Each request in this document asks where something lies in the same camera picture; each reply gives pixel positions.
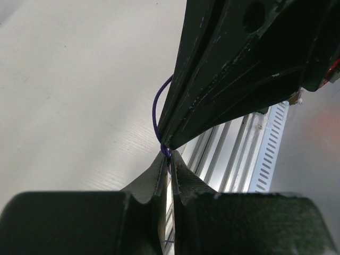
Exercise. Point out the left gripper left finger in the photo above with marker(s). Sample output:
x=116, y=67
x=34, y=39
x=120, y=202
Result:
x=128, y=221

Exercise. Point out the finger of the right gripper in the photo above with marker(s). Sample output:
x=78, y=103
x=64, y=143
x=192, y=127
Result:
x=199, y=24
x=257, y=57

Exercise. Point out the aluminium mounting rail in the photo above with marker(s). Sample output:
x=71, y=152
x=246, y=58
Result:
x=230, y=157

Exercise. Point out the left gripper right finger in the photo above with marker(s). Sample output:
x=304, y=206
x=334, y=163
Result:
x=209, y=222

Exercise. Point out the white slotted cable duct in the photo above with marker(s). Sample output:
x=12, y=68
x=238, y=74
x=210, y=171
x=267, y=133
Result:
x=268, y=152

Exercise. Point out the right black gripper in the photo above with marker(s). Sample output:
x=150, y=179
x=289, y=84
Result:
x=323, y=66

